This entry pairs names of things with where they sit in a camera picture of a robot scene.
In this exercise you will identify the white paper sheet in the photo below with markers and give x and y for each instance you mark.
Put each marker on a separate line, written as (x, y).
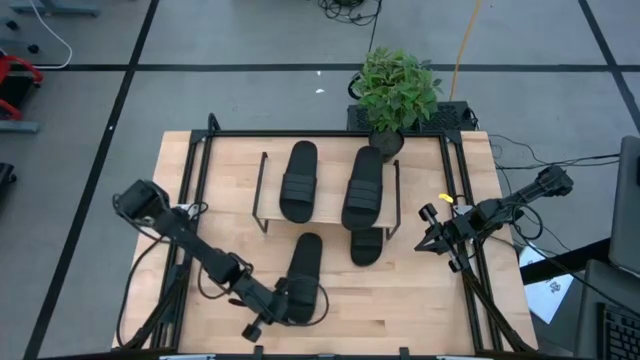
(547, 290)

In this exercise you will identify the wooden shelf with black frame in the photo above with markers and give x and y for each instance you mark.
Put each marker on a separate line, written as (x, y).
(330, 200)

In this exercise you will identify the black table frame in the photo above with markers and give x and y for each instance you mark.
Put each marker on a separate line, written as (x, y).
(197, 200)

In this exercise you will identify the grey stand foot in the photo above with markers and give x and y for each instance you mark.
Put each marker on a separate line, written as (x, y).
(55, 7)

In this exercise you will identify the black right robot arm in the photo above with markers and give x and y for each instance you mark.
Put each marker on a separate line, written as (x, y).
(520, 200)

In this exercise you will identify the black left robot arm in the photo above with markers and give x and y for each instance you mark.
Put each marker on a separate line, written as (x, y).
(195, 245)

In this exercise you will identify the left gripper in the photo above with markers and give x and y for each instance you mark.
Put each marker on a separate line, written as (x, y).
(276, 307)

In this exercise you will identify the red and black cart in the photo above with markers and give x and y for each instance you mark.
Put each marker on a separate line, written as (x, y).
(15, 85)

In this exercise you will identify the black vented box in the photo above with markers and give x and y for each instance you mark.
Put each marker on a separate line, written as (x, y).
(450, 117)

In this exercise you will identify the yellow tag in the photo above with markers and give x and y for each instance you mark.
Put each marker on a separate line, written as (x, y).
(445, 198)

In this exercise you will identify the black keyboard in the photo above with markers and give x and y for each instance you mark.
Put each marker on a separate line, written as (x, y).
(620, 332)

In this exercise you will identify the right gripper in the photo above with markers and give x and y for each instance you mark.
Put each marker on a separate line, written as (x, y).
(455, 232)

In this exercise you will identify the grey laptop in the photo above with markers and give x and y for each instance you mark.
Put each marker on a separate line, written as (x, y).
(627, 210)

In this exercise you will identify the green plant in black pot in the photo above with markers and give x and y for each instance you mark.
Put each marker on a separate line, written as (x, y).
(395, 90)

